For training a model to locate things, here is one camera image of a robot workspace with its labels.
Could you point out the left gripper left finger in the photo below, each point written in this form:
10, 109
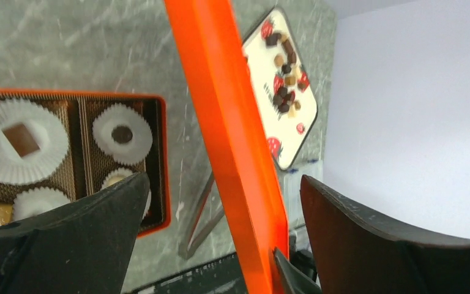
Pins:
80, 247

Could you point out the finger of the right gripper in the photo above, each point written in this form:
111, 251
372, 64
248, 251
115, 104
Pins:
292, 279

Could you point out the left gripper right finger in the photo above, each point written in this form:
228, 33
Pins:
357, 249

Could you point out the orange chocolate box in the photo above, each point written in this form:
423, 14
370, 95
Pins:
85, 167

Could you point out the dark swirl chocolate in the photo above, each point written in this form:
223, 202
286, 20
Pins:
122, 134

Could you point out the brown block chocolate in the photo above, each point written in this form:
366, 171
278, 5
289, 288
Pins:
21, 139

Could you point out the white strawberry tray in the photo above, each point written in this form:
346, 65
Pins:
286, 102

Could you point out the orange box lid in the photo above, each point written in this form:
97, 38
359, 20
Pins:
211, 53

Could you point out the white paper cup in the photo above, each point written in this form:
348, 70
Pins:
120, 114
50, 134
36, 201
120, 174

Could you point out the clear plastic screw box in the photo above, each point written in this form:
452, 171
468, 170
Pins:
290, 185

